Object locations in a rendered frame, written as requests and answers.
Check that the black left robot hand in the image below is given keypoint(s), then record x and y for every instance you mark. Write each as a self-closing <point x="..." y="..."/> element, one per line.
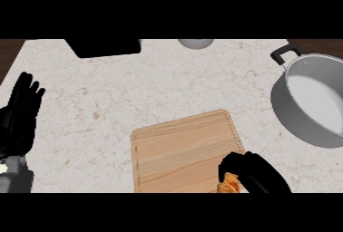
<point x="19" y="114"/>

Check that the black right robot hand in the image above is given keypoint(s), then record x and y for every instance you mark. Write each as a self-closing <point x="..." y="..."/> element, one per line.
<point x="254" y="173"/>

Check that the golden brown croissant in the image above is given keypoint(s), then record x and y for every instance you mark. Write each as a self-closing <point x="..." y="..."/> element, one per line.
<point x="228" y="185"/>

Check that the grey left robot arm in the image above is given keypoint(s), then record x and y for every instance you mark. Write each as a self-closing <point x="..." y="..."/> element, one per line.
<point x="13" y="176"/>

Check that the wooden cutting board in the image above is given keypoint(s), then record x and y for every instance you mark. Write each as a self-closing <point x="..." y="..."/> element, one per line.
<point x="182" y="154"/>

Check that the grey metal pot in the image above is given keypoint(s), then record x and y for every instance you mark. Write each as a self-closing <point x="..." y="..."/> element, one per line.
<point x="312" y="99"/>

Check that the black flat appliance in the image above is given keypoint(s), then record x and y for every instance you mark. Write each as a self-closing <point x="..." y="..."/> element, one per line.
<point x="107" y="47"/>

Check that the grey round object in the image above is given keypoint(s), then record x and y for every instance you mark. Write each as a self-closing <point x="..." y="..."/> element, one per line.
<point x="195" y="43"/>

